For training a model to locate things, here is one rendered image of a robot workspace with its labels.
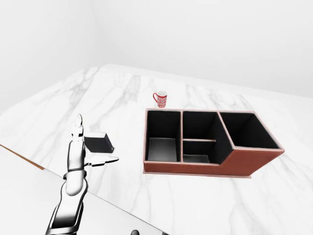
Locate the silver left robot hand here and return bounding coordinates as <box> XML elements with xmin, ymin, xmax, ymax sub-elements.
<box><xmin>67</xmin><ymin>114</ymin><xmax>120</xmax><ymax>174</ymax></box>

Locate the black book with white pages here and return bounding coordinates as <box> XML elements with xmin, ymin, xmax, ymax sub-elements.
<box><xmin>83</xmin><ymin>131</ymin><xmax>115</xmax><ymax>155</ymax></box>

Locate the red-brown desk caddy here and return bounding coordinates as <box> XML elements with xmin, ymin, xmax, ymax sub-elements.
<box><xmin>142</xmin><ymin>108</ymin><xmax>286</xmax><ymax>179</ymax></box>

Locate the red patterned mug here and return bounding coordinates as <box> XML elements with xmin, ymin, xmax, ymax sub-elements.
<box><xmin>153</xmin><ymin>90</ymin><xmax>168</xmax><ymax>109</ymax></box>

